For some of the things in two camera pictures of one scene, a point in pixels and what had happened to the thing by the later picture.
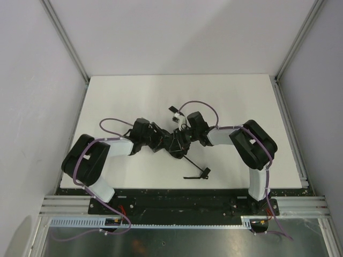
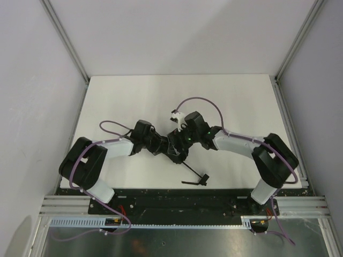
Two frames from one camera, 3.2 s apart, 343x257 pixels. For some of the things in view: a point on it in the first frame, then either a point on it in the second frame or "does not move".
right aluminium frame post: x=313 y=14 does not move
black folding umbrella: x=204 y=174 to x=203 y=179
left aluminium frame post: x=58 y=25 does not move
